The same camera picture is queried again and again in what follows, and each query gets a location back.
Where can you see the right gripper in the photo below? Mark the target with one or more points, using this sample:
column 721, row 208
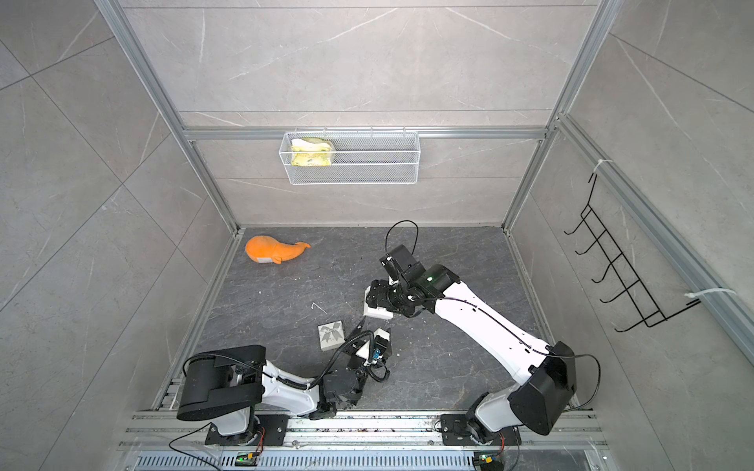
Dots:
column 378, row 297

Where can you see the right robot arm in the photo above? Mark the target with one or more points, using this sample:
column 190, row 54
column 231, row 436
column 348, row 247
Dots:
column 545, row 374

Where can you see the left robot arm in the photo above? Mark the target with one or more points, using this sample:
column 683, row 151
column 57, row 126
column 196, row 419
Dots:
column 224, row 387

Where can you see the white gift box with bow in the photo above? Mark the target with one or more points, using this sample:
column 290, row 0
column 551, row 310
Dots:
column 331, row 335

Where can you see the orange plush whale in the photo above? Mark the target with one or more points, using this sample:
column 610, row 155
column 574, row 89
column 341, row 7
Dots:
column 267, row 250

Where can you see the yellow sponge in basket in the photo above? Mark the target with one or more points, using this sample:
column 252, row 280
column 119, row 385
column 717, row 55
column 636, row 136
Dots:
column 311, row 152

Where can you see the white zip tie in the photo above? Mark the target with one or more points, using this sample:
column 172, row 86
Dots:
column 709, row 291

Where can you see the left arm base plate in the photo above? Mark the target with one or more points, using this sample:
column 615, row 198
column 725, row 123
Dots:
column 268, row 429

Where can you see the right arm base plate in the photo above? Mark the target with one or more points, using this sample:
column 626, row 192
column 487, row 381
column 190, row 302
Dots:
column 456, row 429

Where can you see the white wire wall basket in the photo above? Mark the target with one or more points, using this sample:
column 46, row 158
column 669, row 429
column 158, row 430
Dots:
column 361, row 157

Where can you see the black wall hook rack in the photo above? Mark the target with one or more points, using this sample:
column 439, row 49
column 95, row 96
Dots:
column 618, row 267

